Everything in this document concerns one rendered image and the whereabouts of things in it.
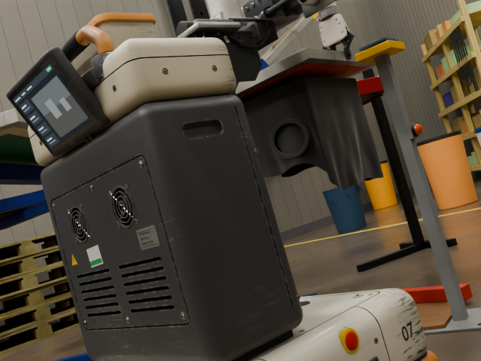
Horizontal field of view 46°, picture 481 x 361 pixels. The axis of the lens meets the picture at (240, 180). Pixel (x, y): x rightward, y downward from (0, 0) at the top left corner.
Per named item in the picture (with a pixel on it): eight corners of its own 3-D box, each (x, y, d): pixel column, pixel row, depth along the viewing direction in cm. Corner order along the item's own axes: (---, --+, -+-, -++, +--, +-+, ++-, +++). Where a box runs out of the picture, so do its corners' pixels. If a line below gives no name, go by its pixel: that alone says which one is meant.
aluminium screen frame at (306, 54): (380, 64, 237) (377, 55, 237) (310, 58, 191) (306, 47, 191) (240, 126, 285) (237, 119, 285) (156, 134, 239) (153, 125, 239)
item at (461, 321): (504, 306, 191) (420, 36, 196) (487, 329, 173) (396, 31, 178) (440, 314, 204) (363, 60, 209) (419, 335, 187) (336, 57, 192)
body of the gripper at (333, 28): (313, 21, 217) (322, 48, 216) (336, 8, 210) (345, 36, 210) (322, 22, 222) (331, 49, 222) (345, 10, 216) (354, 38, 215)
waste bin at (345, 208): (381, 221, 642) (367, 175, 644) (365, 229, 607) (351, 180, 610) (344, 230, 670) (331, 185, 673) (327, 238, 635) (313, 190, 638)
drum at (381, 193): (381, 206, 909) (369, 165, 913) (406, 201, 875) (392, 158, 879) (366, 212, 880) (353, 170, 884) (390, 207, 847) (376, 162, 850)
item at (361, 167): (386, 177, 235) (357, 77, 237) (336, 193, 199) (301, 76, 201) (380, 178, 237) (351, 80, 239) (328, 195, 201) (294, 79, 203)
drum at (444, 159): (449, 205, 613) (429, 140, 617) (489, 196, 579) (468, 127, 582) (427, 213, 582) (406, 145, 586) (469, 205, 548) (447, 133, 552)
